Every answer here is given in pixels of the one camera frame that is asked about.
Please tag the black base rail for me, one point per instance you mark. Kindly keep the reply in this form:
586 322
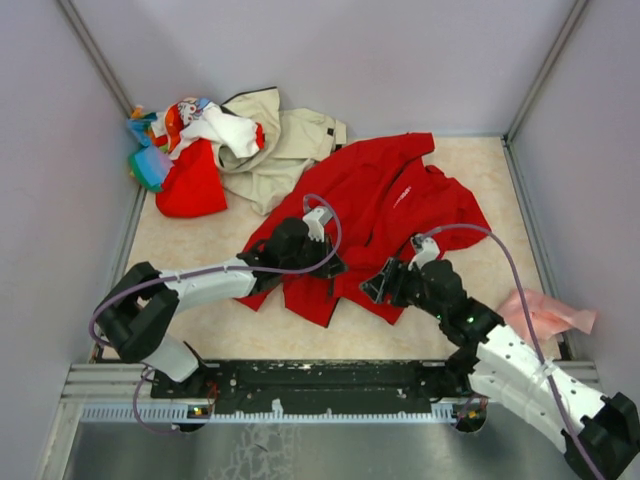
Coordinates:
357 387

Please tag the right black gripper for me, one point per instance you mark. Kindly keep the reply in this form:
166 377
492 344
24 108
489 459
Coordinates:
389 281

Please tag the red zip jacket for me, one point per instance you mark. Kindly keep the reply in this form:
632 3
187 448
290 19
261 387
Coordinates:
383 194

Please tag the red cloth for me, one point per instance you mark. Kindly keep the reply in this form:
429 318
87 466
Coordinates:
192 187

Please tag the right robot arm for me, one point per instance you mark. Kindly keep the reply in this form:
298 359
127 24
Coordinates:
597 435

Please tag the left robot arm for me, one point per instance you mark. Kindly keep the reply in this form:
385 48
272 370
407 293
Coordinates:
136 314

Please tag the colourful striped cloth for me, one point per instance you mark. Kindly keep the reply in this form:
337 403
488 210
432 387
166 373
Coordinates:
149 165

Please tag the aluminium frame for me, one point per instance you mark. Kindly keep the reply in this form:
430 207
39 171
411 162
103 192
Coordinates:
456 69

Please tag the beige jacket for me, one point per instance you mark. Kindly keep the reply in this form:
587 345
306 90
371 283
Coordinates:
294 141

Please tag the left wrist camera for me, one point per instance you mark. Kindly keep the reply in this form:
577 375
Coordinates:
316 220

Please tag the white printed shirt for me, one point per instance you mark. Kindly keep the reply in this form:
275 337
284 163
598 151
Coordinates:
194 119

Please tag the pink cloth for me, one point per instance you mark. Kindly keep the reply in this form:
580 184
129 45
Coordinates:
549 316

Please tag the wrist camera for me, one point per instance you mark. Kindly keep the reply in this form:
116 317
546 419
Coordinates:
425 250
316 220

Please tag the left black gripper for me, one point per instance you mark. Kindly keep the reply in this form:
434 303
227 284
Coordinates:
330 262

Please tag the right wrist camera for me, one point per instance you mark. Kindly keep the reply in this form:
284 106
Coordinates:
425 250

